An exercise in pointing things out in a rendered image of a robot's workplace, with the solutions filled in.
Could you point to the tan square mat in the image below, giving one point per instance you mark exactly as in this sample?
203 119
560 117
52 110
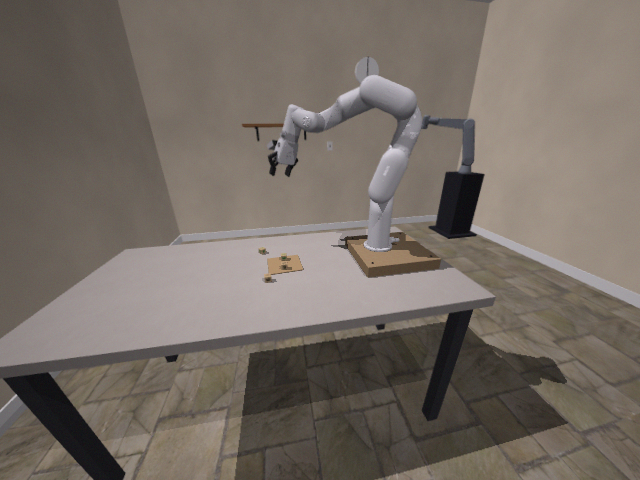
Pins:
293 261

